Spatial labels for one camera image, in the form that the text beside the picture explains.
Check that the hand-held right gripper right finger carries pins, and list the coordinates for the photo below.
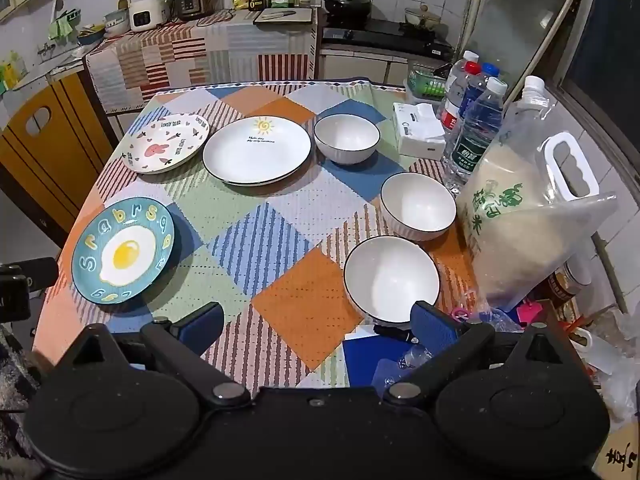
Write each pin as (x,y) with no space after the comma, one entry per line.
(434,324)

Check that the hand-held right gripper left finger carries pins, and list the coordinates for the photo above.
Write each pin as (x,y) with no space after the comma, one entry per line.
(200,327)

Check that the white bowl black rim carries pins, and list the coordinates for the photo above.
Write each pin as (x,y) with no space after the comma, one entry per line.
(418,205)
(346,135)
(390,275)

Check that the blue fried egg plate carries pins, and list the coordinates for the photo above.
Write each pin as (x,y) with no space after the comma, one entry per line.
(122,252)

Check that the dark plate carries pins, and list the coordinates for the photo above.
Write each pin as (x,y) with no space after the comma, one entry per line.
(257,152)

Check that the white bunny carrot plate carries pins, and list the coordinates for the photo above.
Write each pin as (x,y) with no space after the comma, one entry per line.
(167,142)

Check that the pink plastic clip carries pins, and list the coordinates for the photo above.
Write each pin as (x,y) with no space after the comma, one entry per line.
(459,314)

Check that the black flashlight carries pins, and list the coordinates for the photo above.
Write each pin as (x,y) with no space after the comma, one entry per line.
(392,333)

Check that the blue folder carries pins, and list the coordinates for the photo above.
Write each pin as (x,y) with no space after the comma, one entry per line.
(372,360)

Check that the patchwork tablecloth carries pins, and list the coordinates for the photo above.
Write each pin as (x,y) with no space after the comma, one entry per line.
(280,255)

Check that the clear rice bag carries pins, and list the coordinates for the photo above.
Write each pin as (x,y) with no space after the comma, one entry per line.
(525,225)

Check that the brown label jar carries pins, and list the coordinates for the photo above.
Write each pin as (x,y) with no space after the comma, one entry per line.
(570,280)

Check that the white tissue pack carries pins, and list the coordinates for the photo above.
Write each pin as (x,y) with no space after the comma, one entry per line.
(417,132)

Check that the green label water bottle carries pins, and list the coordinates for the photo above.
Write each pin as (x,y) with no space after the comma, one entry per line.
(475,135)

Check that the clear plastic bag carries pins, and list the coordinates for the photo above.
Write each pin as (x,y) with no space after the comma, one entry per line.
(622,375)

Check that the red cap water bottle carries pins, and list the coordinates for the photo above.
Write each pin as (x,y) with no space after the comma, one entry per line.
(454,100)

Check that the cardboard box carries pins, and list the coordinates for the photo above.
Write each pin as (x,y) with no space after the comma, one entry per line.
(620,455)

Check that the blue label water bottle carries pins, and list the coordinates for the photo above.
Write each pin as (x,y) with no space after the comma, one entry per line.
(472,95)

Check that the green plastic basket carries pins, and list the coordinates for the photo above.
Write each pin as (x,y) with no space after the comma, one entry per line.
(425,84)

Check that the white cap water bottle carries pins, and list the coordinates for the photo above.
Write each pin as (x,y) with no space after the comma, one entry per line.
(462,62)

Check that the green dish cloth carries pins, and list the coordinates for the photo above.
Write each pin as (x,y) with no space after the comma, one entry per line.
(62,27)

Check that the cream stove base cabinet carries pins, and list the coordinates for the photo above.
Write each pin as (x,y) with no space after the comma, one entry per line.
(360,67)

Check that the striped patchwork counter cloth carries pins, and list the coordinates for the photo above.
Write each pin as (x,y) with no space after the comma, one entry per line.
(200,55)

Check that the white ceramic basin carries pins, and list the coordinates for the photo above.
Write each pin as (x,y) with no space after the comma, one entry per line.
(117,21)

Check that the black gas stove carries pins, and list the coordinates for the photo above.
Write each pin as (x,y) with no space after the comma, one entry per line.
(385,37)

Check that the white rice cooker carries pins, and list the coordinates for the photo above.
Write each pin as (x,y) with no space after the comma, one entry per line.
(147,14)

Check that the cream cooking pot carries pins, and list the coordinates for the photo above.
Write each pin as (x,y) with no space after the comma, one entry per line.
(422,16)

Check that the reflective metal panel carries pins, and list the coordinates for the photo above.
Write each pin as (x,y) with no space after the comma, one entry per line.
(525,20)

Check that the kitchen knife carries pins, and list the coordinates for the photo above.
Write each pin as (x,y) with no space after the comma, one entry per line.
(277,14)

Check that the white cutting board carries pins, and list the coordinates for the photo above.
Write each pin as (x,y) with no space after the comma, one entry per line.
(300,16)

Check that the black wok with lid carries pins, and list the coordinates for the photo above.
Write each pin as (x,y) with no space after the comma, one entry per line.
(347,4)

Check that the window frame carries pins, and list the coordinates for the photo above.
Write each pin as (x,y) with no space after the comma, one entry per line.
(600,70)

